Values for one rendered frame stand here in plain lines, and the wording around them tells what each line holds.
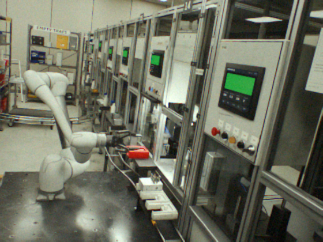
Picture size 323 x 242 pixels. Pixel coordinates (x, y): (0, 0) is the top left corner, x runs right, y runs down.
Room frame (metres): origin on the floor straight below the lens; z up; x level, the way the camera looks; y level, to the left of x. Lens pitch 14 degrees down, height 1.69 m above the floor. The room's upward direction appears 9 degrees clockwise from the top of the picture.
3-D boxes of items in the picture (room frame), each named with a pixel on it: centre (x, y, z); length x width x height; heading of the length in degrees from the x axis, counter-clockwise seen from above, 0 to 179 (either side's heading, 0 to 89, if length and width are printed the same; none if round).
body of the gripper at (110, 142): (1.70, 0.29, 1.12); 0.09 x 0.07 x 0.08; 111
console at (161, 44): (2.26, 0.00, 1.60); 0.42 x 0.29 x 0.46; 22
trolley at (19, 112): (5.33, 2.52, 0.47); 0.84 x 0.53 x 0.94; 106
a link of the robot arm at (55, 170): (1.72, 0.66, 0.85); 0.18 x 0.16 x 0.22; 154
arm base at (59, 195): (1.69, 0.66, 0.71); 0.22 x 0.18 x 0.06; 22
